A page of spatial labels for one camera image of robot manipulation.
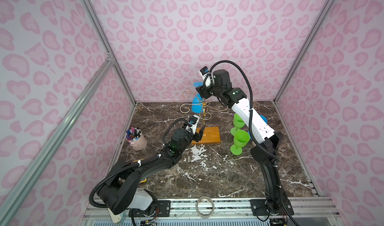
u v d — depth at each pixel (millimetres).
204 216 696
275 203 630
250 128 519
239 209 745
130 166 452
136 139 866
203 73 694
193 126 678
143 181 815
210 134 977
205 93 729
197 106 772
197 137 733
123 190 422
